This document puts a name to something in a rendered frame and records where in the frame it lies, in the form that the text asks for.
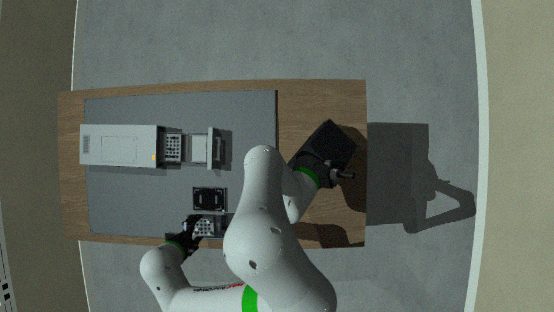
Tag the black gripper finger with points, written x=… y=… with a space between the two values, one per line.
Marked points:
x=190 y=222
x=196 y=241

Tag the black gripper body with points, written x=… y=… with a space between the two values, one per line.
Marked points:
x=186 y=235

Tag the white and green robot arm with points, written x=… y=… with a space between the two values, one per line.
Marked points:
x=272 y=265

